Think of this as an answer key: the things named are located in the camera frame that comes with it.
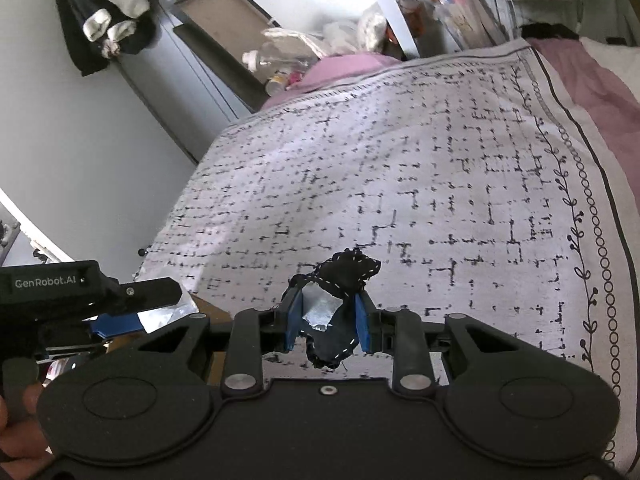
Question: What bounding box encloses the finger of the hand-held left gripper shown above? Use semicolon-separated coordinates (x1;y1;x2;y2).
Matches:
89;312;147;339
118;277;184;312

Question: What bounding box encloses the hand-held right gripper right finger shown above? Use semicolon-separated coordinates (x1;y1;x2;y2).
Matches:
353;292;531;393

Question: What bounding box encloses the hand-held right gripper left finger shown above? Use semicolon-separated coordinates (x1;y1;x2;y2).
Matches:
134;287;307;393

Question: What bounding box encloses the black stitched cloth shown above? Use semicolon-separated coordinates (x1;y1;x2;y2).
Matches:
287;247;384;372

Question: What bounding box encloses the cardboard box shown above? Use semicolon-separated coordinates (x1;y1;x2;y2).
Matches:
45;294;237;387

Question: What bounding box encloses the person's left hand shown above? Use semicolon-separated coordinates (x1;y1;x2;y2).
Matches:
0;382;52;463

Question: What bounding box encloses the crumpled clear plastic wrap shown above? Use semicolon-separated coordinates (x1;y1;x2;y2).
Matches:
136;292;197;334

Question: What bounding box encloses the white black-patterned printed blanket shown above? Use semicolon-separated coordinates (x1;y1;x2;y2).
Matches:
132;38;640;474

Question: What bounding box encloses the small yellow container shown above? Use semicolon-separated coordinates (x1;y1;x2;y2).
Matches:
265;71;292;96

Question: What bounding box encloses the black hanging garment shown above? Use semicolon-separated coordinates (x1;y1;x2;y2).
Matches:
52;0;162;78

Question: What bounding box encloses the clear plastic bottle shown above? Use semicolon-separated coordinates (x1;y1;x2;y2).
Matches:
242;41;312;74

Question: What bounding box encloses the dark wooden nightstand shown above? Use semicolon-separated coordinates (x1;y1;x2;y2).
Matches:
172;0;281;113

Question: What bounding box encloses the white plastic bag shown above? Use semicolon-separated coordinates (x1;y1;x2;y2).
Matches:
262;4;388;58

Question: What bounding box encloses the white hanging garment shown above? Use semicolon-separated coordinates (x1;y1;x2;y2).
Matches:
60;0;152;44

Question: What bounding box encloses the pink bedsheet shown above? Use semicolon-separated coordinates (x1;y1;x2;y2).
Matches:
261;35;640;181

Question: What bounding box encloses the white shelf unit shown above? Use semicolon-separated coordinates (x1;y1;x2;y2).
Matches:
361;0;587;60

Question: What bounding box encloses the white fluffy blanket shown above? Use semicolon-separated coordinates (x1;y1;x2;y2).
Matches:
580;35;640;92

